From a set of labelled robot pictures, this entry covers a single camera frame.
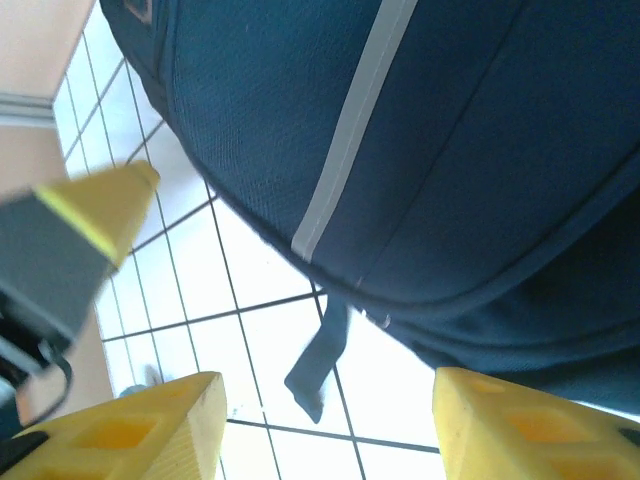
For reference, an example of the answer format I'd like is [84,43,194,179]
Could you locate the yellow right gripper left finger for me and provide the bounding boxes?
[0,370,229,480]

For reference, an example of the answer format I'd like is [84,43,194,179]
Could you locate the navy blue backpack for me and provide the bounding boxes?
[99,0,640,426]

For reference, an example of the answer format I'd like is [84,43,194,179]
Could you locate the aluminium corner post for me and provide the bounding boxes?
[0,92,56,129]

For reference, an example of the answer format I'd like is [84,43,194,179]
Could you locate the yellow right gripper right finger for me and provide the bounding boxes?
[432,366,640,480]

